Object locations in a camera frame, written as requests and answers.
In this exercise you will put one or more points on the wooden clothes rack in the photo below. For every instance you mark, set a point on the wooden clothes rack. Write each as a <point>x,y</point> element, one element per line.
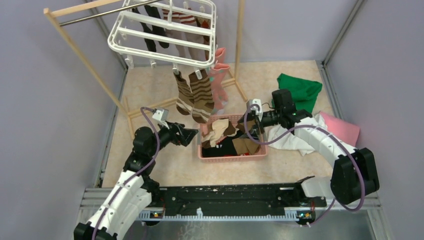
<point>53,15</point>

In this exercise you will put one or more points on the orange brown argyle sock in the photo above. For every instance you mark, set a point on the orange brown argyle sock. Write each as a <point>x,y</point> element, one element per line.
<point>206,39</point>

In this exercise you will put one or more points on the brown striped sock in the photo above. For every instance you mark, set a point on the brown striped sock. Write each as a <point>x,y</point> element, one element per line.
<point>202,95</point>
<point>185,100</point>

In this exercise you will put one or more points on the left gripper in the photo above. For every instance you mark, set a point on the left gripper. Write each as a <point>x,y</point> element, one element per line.
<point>184,136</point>

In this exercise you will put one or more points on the green shirt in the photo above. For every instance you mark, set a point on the green shirt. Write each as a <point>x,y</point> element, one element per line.
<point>304,92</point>

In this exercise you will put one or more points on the pink plastic basket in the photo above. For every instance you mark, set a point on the pink plastic basket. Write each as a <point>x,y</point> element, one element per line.
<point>225,150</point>

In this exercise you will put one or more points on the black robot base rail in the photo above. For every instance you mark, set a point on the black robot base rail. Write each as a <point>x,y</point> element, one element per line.
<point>251,202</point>

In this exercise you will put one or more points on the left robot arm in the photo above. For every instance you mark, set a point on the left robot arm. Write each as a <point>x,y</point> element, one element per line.
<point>134,190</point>

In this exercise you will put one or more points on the white plastic clip hanger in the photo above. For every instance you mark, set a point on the white plastic clip hanger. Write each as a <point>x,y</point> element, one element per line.
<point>158,34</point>

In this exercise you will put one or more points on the pink cloth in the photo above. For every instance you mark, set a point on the pink cloth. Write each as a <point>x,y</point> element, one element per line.
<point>345,131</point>

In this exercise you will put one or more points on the pink sock with teal spots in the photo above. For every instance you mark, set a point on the pink sock with teal spots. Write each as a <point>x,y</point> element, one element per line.
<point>220,55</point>

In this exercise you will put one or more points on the white cloth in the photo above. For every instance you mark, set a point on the white cloth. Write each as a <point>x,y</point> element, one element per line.
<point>289,142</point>

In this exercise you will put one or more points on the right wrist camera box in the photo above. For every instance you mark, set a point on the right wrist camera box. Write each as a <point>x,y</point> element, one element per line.
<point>255,109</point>

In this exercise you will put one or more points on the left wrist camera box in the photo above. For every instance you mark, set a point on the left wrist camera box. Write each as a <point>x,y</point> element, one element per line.
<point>160,115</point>

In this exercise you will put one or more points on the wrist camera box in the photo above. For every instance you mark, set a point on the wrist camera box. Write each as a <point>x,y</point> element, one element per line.
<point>255,109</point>
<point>160,115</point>

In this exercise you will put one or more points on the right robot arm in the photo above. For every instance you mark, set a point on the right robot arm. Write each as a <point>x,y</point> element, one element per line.
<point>354,172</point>

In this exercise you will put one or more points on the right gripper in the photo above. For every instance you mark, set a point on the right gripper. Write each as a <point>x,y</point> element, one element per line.
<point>254,129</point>

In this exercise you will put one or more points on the pile of socks in basket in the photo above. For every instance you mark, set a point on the pile of socks in basket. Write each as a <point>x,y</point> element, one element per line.
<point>225,126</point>

